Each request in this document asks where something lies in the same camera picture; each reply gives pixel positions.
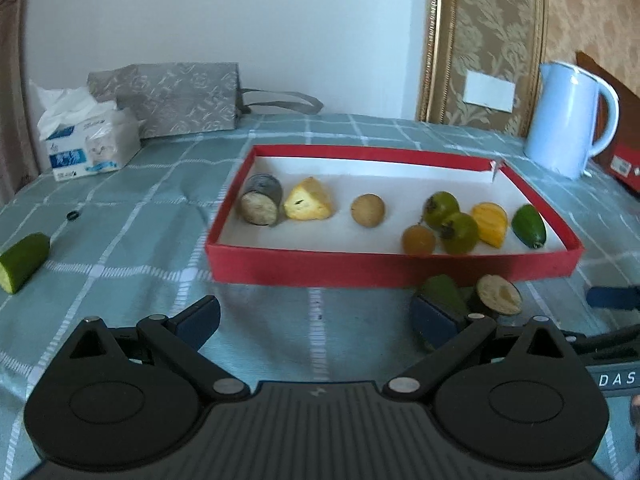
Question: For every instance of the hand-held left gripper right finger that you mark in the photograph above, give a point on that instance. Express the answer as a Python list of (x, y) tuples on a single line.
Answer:
[(432, 321)]

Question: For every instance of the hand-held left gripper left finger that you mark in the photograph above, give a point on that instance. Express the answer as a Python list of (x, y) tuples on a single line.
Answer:
[(197, 321)]

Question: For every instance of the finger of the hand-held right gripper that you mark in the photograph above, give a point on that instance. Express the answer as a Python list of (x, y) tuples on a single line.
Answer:
[(605, 340), (612, 296)]

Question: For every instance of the green fruit slice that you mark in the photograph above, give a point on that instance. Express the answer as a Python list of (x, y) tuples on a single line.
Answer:
[(442, 292)]

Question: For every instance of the dark eggplant piece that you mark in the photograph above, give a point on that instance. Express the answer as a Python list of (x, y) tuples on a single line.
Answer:
[(497, 296)]

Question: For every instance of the brown round fruit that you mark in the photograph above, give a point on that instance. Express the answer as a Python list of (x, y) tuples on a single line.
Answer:
[(419, 240), (367, 210)]

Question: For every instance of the green tomato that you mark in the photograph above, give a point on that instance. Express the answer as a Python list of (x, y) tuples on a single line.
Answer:
[(442, 206), (461, 234)]

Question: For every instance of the green mango half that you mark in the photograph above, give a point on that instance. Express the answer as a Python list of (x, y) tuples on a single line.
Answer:
[(529, 225)]

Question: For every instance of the red shallow cardboard box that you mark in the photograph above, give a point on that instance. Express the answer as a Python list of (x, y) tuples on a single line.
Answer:
[(350, 240)]

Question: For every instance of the yellow fruit wedge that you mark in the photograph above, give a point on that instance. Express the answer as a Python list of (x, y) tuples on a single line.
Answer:
[(307, 201)]

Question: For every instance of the person's right hand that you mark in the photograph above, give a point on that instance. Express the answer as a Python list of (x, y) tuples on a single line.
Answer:
[(635, 407)]

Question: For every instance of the green checked tablecloth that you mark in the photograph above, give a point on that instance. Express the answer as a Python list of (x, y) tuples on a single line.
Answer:
[(150, 240)]

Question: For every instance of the orange-yellow fruit piece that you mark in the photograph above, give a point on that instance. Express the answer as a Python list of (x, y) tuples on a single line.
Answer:
[(490, 222)]

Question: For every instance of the dark cylindrical vegetable piece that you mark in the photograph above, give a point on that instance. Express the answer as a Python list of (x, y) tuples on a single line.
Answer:
[(260, 199)]

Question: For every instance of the red carton with white label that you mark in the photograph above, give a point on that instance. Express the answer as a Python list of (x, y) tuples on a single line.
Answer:
[(627, 155)]

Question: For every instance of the light blue electric kettle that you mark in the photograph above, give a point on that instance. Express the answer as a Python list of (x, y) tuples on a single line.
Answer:
[(560, 125)]

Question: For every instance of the green cucumber piece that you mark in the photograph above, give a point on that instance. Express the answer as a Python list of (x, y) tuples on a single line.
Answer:
[(21, 260)]

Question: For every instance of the white tissue pack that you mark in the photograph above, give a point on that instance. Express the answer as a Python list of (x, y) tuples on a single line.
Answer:
[(90, 147)]

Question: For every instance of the grey patterned tote bag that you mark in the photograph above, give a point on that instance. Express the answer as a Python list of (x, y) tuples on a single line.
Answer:
[(170, 97)]

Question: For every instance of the brown wooden chair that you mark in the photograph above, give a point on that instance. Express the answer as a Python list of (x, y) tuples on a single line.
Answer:
[(597, 67)]

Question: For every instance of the white wall switch panel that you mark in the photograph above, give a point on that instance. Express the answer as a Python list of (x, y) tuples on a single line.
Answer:
[(489, 91)]

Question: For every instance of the gold wall panel frame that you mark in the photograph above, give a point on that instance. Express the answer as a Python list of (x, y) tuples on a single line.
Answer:
[(440, 35)]

